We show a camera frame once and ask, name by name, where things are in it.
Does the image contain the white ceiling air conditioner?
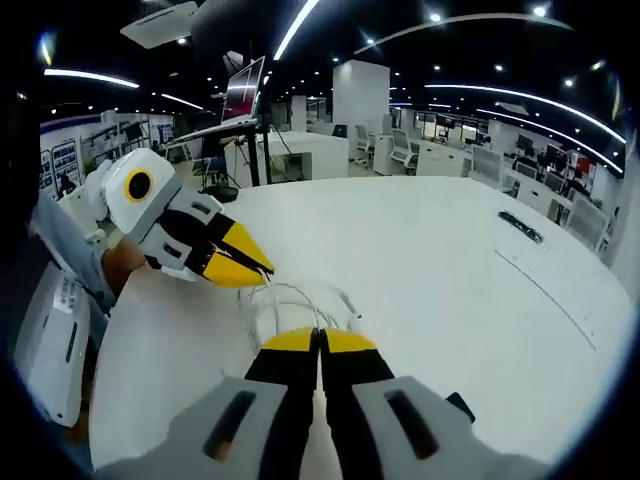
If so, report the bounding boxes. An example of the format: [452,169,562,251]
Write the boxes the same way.
[119,0,200,50]

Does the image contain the wide white square pillar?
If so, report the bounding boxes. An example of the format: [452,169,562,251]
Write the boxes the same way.
[332,59,391,136]

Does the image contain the white wired earphones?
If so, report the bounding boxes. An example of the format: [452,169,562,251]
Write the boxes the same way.
[237,279,364,351]

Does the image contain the person's left hand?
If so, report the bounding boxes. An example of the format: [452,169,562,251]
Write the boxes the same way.
[101,239,152,302]

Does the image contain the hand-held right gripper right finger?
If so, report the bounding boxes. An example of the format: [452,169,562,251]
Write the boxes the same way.
[319,327,552,480]

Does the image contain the group of white office chairs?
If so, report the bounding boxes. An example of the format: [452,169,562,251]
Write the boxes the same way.
[349,122,614,251]

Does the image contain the dark hanging ceiling panel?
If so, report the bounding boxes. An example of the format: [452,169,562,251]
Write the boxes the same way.
[191,0,307,64]

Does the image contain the white chest device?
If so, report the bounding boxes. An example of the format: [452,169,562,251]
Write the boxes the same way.
[13,272,99,429]

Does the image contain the row of white office desks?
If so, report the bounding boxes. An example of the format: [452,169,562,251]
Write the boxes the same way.
[372,132,616,251]

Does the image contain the laptop with red screen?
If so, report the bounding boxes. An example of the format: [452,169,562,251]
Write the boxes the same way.
[221,54,267,125]

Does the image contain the black flat device on table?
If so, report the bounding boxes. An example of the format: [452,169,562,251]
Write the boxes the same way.
[498,209,545,245]

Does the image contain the black Velcro strap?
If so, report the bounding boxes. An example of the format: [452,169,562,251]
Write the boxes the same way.
[446,392,476,424]

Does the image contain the black frame standing desk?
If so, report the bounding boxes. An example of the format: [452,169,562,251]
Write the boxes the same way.
[169,115,276,189]

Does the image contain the wall photo board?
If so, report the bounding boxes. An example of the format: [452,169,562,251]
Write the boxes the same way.
[40,137,81,190]

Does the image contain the black round floor base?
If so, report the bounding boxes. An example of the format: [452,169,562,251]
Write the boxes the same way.
[202,185,240,203]

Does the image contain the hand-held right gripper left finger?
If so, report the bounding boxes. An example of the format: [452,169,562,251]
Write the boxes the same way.
[93,325,320,480]

